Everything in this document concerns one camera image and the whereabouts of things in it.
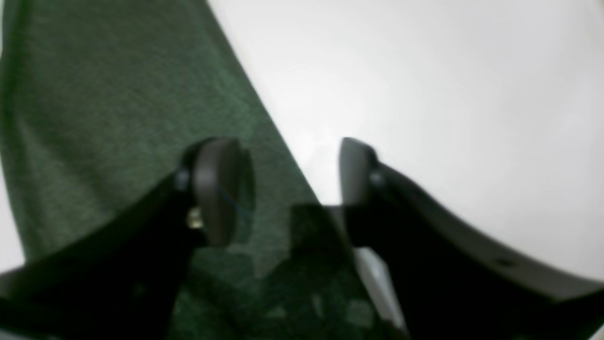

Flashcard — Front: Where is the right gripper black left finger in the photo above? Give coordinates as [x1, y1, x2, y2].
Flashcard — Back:
[1, 137, 243, 340]

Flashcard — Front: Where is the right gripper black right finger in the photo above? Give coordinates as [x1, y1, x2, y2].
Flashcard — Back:
[339, 137, 603, 340]

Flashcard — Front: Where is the green long-sleeve T-shirt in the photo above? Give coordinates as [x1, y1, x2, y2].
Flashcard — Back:
[1, 0, 391, 340]

